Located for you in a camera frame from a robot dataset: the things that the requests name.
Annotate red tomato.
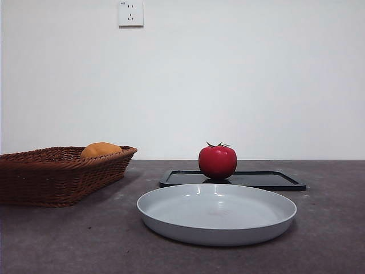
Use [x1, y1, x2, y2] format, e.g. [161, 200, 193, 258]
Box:
[198, 141, 238, 180]

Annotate white round plate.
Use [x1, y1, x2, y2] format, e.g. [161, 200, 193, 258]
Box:
[136, 183, 298, 247]

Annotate orange bread roll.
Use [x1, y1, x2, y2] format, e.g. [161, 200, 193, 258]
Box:
[80, 142, 123, 159]

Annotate black rectangular tray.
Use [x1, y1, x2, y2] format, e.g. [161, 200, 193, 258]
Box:
[159, 169, 307, 192]

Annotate brown wicker basket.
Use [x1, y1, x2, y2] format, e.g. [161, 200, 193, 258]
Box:
[0, 146, 138, 208]

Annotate white wall socket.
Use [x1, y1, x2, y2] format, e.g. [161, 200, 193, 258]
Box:
[118, 1, 144, 29]

